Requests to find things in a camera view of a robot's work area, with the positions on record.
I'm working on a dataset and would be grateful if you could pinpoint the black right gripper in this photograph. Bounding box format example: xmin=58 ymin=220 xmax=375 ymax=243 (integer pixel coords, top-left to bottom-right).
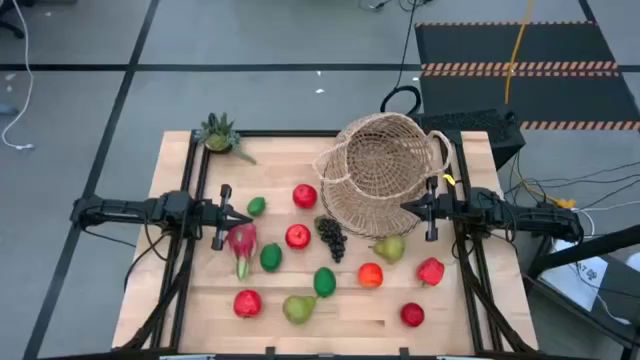
xmin=400 ymin=175 xmax=471 ymax=243

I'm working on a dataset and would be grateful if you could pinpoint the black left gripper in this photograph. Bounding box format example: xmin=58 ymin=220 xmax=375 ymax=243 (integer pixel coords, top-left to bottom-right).
xmin=197 ymin=183 xmax=254 ymax=251

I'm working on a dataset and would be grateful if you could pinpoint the pink dragon fruit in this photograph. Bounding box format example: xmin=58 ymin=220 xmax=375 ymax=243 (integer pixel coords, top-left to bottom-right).
xmin=226 ymin=222 xmax=259 ymax=282

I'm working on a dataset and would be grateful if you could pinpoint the green pear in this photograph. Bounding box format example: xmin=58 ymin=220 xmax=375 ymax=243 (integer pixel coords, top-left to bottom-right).
xmin=282 ymin=294 xmax=319 ymax=326
xmin=368 ymin=234 xmax=407 ymax=265

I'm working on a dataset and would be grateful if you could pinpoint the large green lime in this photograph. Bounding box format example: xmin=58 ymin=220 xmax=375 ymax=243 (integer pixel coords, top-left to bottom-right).
xmin=313 ymin=266 xmax=337 ymax=299
xmin=259 ymin=242 xmax=284 ymax=274

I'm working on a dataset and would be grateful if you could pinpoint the red apple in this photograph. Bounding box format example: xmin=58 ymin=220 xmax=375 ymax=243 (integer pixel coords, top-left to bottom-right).
xmin=285 ymin=223 xmax=312 ymax=251
xmin=233 ymin=289 xmax=264 ymax=319
xmin=399 ymin=302 xmax=426 ymax=329
xmin=292 ymin=183 xmax=319 ymax=210

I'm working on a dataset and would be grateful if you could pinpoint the red bell pepper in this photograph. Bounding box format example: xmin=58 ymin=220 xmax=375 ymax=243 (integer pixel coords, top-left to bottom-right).
xmin=416 ymin=256 xmax=446 ymax=288

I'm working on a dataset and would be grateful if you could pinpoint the orange red tomato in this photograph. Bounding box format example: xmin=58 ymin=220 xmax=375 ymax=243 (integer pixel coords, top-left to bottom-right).
xmin=357 ymin=262 xmax=385 ymax=289

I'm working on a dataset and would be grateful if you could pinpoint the small green lime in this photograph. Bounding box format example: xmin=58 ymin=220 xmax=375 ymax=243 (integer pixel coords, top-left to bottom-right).
xmin=246 ymin=196 xmax=267 ymax=218

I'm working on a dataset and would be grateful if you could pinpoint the potted succulent plant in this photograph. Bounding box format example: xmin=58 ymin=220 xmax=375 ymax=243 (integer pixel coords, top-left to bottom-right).
xmin=194 ymin=111 xmax=257 ymax=165

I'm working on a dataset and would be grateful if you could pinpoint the dark grape bunch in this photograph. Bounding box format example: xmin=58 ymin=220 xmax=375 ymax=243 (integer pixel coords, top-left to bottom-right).
xmin=313 ymin=214 xmax=349 ymax=265

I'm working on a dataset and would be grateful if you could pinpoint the black computer case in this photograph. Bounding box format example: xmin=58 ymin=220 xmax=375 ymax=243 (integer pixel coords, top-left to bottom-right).
xmin=417 ymin=108 xmax=527 ymax=171

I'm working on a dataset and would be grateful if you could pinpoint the white paper sheet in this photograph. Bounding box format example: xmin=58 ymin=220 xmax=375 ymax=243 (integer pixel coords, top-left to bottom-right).
xmin=542 ymin=238 xmax=609 ymax=311

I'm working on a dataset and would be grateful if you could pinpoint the black stand bar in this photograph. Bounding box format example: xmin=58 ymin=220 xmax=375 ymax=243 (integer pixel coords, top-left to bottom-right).
xmin=527 ymin=223 xmax=640 ymax=281

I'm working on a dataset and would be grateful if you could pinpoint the black hazard-striped floor mat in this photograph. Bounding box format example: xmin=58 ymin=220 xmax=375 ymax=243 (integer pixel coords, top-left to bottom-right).
xmin=414 ymin=20 xmax=640 ymax=132

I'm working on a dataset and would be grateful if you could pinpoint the black chair base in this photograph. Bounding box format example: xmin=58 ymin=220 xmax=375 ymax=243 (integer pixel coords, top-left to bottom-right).
xmin=0 ymin=0 xmax=26 ymax=40

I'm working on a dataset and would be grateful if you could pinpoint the woven wicker basket with handles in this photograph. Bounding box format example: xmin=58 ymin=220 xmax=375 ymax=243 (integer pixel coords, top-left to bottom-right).
xmin=312 ymin=111 xmax=454 ymax=227

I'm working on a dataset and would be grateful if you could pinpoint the black aluminium table frame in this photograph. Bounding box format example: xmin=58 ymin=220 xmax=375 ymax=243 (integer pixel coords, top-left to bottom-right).
xmin=114 ymin=128 xmax=539 ymax=360

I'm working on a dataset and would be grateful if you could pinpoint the black coiled floor cable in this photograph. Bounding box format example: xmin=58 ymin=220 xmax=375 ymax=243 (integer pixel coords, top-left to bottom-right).
xmin=378 ymin=0 xmax=424 ymax=117

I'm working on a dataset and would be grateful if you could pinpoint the yellow hanging cable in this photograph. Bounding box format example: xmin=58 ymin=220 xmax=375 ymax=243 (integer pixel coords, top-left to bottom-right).
xmin=503 ymin=0 xmax=536 ymax=105

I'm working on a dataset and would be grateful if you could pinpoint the white floor cable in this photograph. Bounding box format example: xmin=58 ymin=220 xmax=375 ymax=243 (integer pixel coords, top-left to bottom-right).
xmin=0 ymin=0 xmax=36 ymax=151

